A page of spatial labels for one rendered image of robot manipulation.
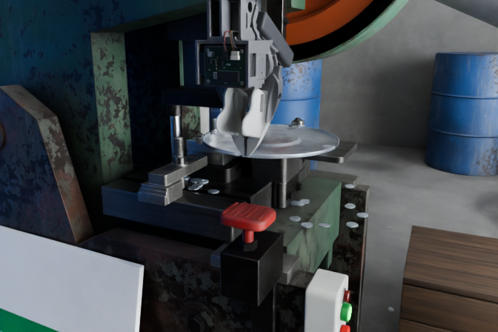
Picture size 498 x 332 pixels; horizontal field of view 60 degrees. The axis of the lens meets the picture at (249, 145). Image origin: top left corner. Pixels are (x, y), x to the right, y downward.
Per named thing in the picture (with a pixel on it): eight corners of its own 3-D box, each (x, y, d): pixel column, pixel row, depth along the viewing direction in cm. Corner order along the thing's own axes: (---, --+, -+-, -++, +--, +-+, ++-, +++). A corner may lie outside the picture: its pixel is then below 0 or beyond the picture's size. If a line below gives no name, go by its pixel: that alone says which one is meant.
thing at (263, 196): (310, 173, 115) (311, 151, 114) (233, 244, 76) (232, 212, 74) (213, 159, 128) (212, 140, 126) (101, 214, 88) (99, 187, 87)
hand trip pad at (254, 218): (278, 256, 64) (279, 207, 62) (261, 275, 58) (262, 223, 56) (236, 246, 66) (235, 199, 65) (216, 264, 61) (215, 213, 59)
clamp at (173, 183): (213, 178, 92) (211, 131, 89) (164, 206, 77) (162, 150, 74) (188, 175, 94) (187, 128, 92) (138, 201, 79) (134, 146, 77)
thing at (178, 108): (267, 107, 103) (267, 84, 102) (227, 121, 85) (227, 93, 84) (208, 102, 110) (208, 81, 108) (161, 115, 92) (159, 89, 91)
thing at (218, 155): (253, 149, 104) (253, 130, 103) (222, 165, 91) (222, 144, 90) (220, 145, 108) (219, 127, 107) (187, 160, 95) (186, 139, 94)
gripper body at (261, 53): (193, 90, 52) (191, -16, 49) (229, 84, 59) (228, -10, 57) (250, 94, 49) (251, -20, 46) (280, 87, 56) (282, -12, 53)
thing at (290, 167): (355, 198, 95) (359, 139, 92) (339, 223, 83) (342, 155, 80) (252, 183, 106) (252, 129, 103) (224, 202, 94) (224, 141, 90)
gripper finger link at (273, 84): (243, 120, 57) (243, 52, 54) (249, 118, 58) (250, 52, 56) (276, 124, 54) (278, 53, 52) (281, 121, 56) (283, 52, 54)
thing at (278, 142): (314, 167, 74) (315, 162, 74) (176, 148, 87) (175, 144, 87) (353, 133, 100) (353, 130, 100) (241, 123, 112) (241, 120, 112)
